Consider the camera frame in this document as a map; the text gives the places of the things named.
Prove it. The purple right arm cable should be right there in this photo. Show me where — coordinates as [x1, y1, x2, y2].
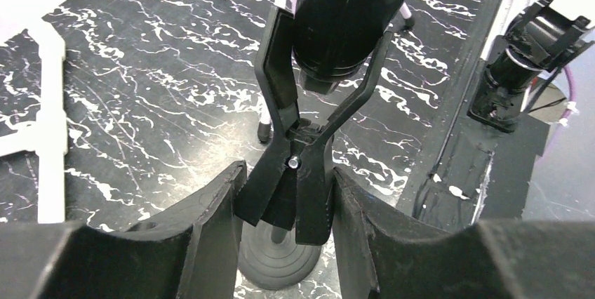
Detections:
[555, 64, 581, 128]

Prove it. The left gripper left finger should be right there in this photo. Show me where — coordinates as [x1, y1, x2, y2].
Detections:
[1, 161, 247, 298]

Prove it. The black microphone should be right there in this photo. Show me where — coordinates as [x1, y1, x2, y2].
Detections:
[293, 0, 415, 95]

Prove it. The white PVC pipe frame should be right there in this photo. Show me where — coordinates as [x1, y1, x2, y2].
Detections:
[1, 18, 69, 224]

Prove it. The black rod with round base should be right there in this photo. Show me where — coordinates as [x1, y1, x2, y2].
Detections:
[234, 6, 392, 290]

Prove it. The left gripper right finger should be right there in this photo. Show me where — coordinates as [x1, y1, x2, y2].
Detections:
[333, 168, 594, 298]

